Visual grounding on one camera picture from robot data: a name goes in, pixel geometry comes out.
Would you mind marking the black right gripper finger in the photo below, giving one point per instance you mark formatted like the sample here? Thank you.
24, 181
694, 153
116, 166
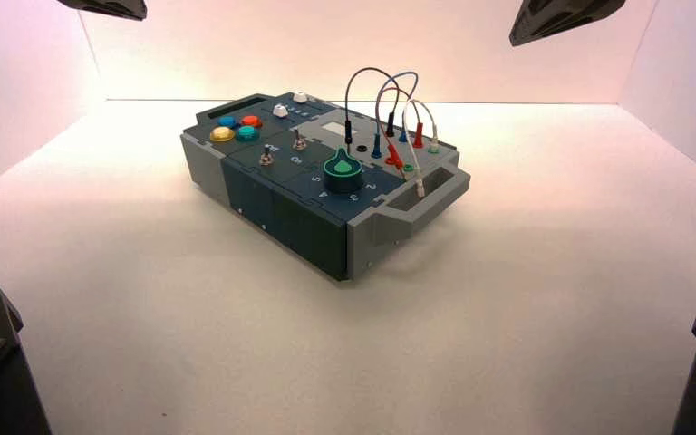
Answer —
531, 15
576, 12

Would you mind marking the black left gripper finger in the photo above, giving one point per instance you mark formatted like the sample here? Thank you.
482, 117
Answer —
135, 6
93, 6

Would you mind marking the metal toggle switch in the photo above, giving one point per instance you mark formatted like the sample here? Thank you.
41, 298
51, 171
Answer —
299, 142
266, 158

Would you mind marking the grey and blue control box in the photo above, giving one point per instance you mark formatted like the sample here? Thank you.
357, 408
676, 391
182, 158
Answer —
300, 222

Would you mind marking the blue push button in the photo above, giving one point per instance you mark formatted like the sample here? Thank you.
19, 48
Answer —
227, 122

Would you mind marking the yellow push button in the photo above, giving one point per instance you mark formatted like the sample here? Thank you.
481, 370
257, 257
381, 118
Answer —
222, 134

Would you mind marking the teal push button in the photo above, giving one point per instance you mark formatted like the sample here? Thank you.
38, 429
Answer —
247, 133

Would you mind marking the white cap knob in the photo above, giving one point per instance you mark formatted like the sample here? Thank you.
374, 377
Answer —
280, 110
300, 96

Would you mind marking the black banana socket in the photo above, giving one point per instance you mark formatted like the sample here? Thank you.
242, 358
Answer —
361, 147

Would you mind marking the small white display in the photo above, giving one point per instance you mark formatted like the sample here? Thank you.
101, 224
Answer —
336, 128

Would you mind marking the green rotary knob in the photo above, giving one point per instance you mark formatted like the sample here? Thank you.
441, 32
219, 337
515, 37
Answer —
342, 172

